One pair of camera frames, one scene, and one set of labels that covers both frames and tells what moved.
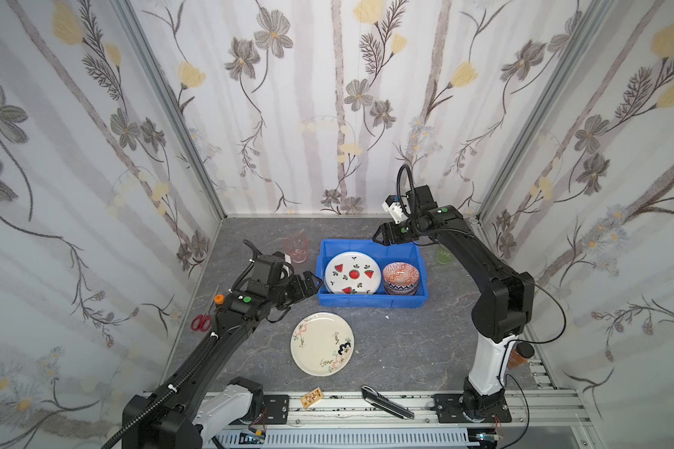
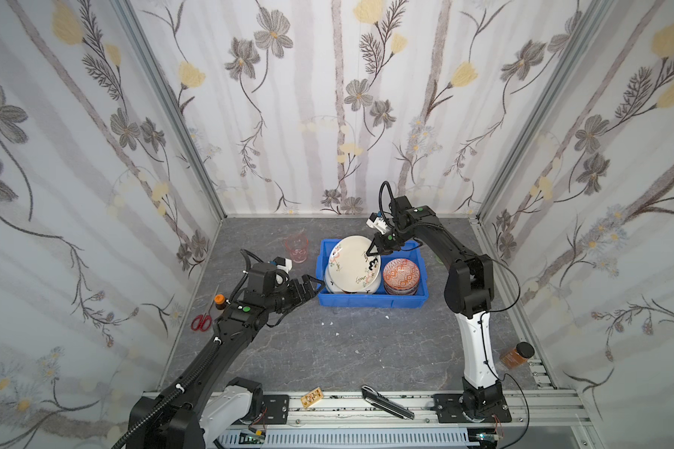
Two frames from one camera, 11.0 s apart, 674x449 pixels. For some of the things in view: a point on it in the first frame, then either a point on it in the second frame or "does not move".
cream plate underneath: [322, 344] → [350, 268]
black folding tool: [375, 398] does not move
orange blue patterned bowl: [401, 279] does not move
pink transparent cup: [297, 244] does not move
